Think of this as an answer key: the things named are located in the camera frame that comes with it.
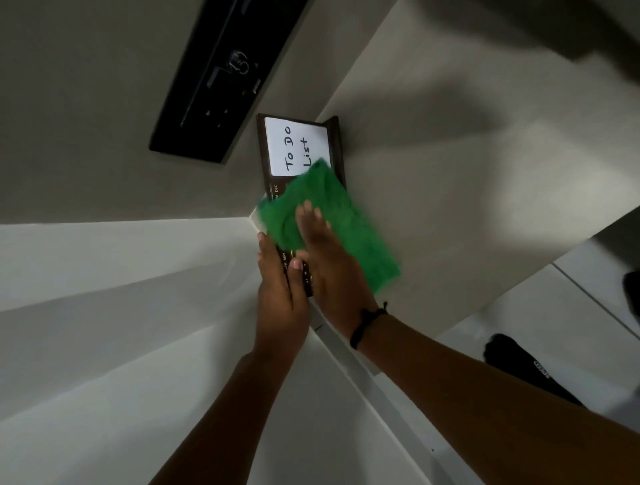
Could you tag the person's left hand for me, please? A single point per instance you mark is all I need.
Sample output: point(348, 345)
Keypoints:
point(280, 310)

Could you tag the person's right hand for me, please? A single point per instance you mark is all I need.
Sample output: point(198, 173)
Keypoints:
point(335, 280)

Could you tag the person's left thumb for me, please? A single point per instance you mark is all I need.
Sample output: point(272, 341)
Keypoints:
point(301, 280)

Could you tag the person's right fingers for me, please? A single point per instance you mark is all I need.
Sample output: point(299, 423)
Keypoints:
point(312, 220)

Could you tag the green cleaning cloth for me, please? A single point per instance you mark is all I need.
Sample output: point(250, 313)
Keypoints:
point(361, 235)

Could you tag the brown framed whiteboard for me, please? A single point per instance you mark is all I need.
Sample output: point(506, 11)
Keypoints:
point(295, 145)

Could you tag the person's left forearm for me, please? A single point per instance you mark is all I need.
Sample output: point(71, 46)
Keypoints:
point(235, 419)

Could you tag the person's right forearm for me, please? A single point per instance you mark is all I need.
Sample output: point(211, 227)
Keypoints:
point(490, 414)

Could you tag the black wrist band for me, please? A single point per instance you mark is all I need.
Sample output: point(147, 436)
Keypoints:
point(361, 326)

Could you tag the person's black shoe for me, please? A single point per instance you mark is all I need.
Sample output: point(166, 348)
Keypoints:
point(525, 364)
point(633, 295)

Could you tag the black glossy wall panel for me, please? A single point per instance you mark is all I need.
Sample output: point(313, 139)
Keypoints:
point(220, 75)

